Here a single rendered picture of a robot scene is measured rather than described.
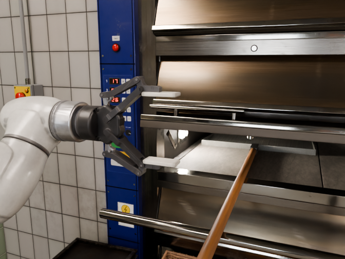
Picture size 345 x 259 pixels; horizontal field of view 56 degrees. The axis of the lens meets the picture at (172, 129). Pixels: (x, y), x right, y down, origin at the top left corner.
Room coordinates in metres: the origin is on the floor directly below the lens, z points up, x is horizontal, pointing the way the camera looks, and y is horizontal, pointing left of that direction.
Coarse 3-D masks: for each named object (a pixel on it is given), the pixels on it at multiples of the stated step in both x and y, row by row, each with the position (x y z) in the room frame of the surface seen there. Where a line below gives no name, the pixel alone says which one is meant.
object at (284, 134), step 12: (144, 120) 1.09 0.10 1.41; (204, 132) 1.01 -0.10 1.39; (216, 132) 0.99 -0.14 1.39; (228, 132) 0.98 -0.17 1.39; (240, 132) 0.97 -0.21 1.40; (252, 132) 0.95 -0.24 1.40; (264, 132) 0.94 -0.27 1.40; (276, 132) 0.93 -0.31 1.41; (288, 132) 0.92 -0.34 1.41; (300, 132) 0.91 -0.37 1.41
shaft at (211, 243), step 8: (248, 160) 1.28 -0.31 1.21; (248, 168) 1.21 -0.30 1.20; (240, 176) 1.09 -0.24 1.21; (240, 184) 1.03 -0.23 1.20; (232, 192) 0.95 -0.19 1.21; (232, 200) 0.90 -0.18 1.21; (224, 208) 0.84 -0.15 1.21; (232, 208) 0.87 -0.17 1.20; (224, 216) 0.80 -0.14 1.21; (216, 224) 0.75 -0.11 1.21; (224, 224) 0.77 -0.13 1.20; (216, 232) 0.71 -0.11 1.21; (208, 240) 0.68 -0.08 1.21; (216, 240) 0.69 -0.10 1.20; (208, 248) 0.65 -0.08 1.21; (200, 256) 0.62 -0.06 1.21; (208, 256) 0.62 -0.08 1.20
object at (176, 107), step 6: (162, 108) 1.12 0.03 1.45; (168, 108) 1.11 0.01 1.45; (174, 108) 1.10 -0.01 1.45; (180, 108) 1.09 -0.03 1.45; (186, 108) 1.08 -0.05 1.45; (192, 108) 1.07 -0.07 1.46; (198, 108) 1.07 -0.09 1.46; (204, 108) 1.06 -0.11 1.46; (210, 108) 1.05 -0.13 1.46; (216, 108) 1.05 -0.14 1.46; (222, 108) 1.04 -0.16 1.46; (228, 108) 1.03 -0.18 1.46; (234, 108) 1.03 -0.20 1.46; (240, 108) 1.02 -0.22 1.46; (174, 114) 1.10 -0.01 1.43; (234, 114) 1.02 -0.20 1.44
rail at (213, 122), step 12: (156, 120) 1.08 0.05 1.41; (168, 120) 1.06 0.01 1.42; (180, 120) 1.04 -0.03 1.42; (192, 120) 1.03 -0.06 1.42; (204, 120) 1.02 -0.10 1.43; (216, 120) 1.00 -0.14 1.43; (228, 120) 0.99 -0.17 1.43; (312, 132) 0.90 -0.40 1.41; (324, 132) 0.88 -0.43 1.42; (336, 132) 0.87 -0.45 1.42
